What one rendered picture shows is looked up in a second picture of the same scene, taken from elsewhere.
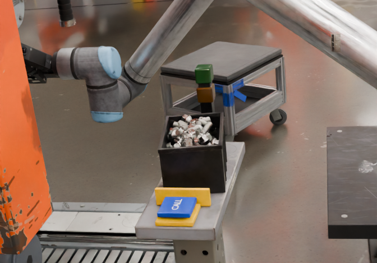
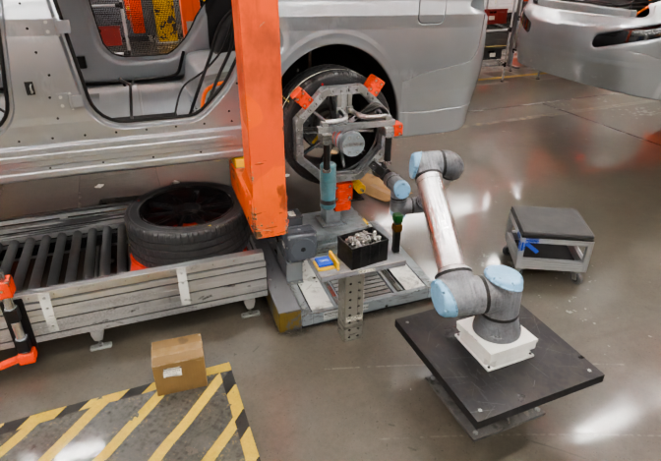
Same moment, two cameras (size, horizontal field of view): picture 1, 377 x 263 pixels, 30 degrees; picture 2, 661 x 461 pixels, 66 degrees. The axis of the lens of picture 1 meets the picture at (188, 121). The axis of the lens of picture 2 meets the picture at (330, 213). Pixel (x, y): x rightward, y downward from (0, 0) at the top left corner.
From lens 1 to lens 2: 1.73 m
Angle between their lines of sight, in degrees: 50
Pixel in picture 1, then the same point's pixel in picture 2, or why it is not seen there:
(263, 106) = (556, 263)
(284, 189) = not seen: hidden behind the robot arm
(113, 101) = (396, 208)
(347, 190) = (434, 316)
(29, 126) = (279, 199)
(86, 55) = (392, 181)
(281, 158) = (531, 299)
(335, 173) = not seen: hidden behind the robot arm
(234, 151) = (392, 260)
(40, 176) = (280, 218)
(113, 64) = (399, 191)
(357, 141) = not seen: hidden behind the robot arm
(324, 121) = (604, 301)
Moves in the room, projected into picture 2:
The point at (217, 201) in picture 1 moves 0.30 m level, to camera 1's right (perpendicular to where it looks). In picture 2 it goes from (343, 270) to (386, 305)
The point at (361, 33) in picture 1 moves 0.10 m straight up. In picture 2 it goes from (441, 240) to (444, 218)
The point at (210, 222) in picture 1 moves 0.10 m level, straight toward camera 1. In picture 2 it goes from (324, 274) to (305, 281)
